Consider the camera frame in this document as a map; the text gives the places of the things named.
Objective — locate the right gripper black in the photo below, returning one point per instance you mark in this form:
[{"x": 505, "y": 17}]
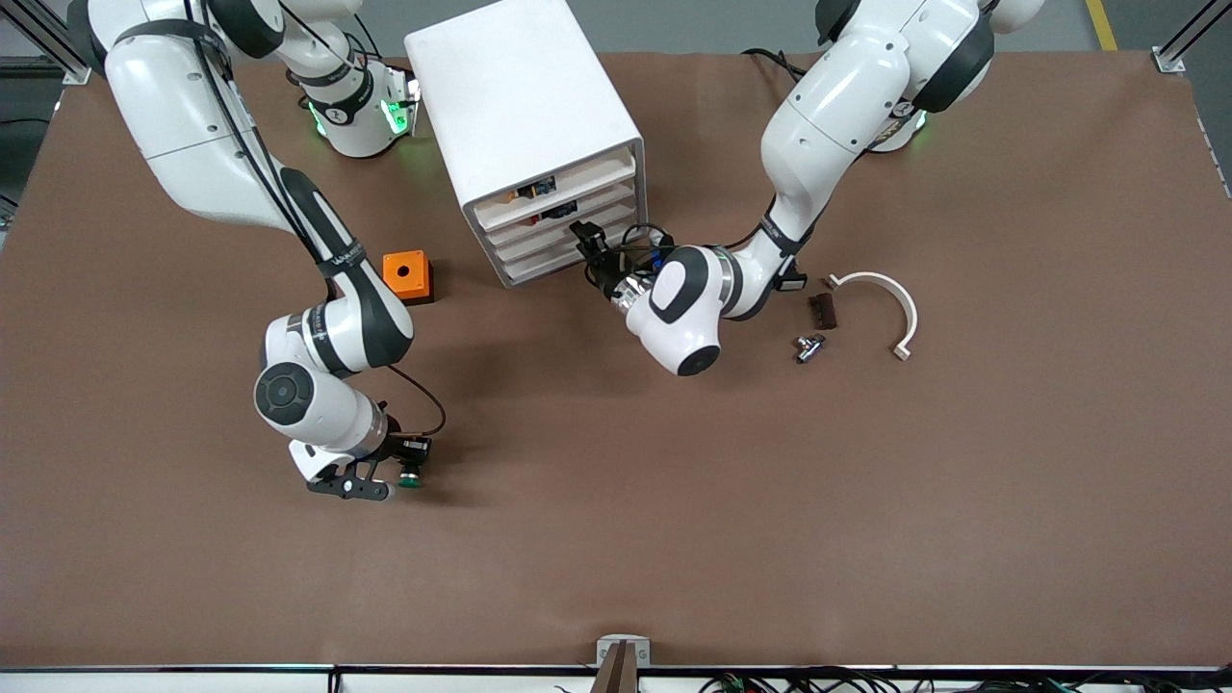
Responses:
[{"x": 397, "y": 448}]

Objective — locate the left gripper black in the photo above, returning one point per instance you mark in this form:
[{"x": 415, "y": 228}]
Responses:
[{"x": 605, "y": 276}]

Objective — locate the green push button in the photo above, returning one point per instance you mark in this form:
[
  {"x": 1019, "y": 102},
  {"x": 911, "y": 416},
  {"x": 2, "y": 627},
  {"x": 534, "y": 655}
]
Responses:
[{"x": 416, "y": 450}]

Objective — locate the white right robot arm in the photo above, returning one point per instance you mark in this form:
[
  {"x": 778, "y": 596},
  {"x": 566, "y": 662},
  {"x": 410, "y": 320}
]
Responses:
[{"x": 192, "y": 144}]

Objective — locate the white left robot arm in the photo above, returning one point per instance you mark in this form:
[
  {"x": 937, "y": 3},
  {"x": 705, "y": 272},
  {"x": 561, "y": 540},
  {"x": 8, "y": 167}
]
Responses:
[{"x": 828, "y": 96}]

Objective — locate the small black red electronic part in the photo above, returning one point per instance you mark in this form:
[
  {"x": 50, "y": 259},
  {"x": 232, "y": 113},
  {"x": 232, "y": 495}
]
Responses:
[{"x": 556, "y": 209}]

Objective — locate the small black orange electronic part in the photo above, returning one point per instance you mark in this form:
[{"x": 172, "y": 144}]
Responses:
[{"x": 534, "y": 190}]

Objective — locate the orange box with round hole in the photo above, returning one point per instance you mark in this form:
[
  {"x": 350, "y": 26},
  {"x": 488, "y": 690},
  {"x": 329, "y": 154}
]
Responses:
[{"x": 404, "y": 274}]

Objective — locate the brown terminal block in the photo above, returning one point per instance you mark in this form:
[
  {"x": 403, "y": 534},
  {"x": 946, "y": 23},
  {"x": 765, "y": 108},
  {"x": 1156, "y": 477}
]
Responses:
[{"x": 823, "y": 312}]

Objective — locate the white curved plastic arc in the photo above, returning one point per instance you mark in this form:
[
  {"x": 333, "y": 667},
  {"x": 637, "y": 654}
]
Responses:
[{"x": 905, "y": 303}]

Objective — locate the black switch with white face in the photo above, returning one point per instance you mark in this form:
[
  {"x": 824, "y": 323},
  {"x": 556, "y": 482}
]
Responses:
[{"x": 795, "y": 282}]

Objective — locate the silver metal key switch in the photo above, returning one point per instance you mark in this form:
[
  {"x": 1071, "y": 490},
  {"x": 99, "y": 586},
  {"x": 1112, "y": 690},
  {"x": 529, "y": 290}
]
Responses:
[{"x": 808, "y": 348}]

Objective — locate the white table edge rail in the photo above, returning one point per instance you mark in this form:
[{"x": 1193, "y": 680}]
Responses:
[{"x": 192, "y": 679}]

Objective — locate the grey mounting bracket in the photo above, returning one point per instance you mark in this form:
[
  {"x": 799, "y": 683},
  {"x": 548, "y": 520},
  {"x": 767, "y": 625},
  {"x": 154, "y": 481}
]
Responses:
[{"x": 606, "y": 650}]

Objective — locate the brown camera mount bar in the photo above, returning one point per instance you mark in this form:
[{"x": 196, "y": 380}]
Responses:
[{"x": 616, "y": 674}]

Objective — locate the aluminium frame post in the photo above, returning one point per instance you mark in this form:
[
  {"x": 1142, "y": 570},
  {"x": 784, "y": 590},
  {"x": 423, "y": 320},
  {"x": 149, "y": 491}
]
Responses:
[
  {"x": 53, "y": 48},
  {"x": 1167, "y": 60}
]

